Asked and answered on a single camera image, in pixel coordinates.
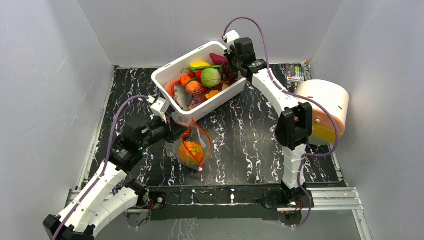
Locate purple toy sweet potato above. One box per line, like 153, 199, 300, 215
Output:
209, 53, 228, 65

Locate dark red toy meat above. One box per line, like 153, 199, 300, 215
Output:
188, 93, 208, 110

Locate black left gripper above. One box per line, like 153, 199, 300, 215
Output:
138, 113, 189, 150

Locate yellow toy lemon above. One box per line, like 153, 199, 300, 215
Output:
189, 61, 210, 68

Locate red toy tomato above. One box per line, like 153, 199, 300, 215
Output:
195, 69, 204, 83

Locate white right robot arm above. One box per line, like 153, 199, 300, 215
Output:
223, 35, 313, 207

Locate grey toy fish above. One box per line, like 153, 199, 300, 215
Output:
173, 84, 192, 112

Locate green toy chili pepper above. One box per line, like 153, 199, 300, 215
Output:
180, 65, 222, 73

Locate red toy slice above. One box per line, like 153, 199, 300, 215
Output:
164, 77, 181, 98

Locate clear zip top bag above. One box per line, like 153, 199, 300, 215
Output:
165, 118, 212, 172

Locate dark toy grapes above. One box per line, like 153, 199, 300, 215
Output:
218, 63, 239, 84

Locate box of markers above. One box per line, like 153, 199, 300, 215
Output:
285, 62, 312, 84

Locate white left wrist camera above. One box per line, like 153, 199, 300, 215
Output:
147, 96, 170, 123

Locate white cylindrical drum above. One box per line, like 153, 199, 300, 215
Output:
294, 79, 350, 146

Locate orange toy pineapple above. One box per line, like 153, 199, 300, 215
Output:
178, 141, 204, 167

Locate green toy cabbage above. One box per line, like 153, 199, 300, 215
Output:
200, 68, 221, 89

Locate peach toy fruit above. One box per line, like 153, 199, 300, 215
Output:
185, 80, 203, 95

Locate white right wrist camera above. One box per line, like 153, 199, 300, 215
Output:
222, 30, 240, 45

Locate yellow orange toy piece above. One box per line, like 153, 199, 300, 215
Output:
205, 90, 220, 100

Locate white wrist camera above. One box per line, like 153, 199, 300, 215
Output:
147, 96, 170, 123
222, 30, 240, 45

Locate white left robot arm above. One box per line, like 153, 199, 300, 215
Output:
43, 116, 188, 240

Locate orange toy carrot piece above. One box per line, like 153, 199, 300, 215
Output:
178, 75, 191, 88

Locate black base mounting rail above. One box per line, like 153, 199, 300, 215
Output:
64, 181, 364, 222

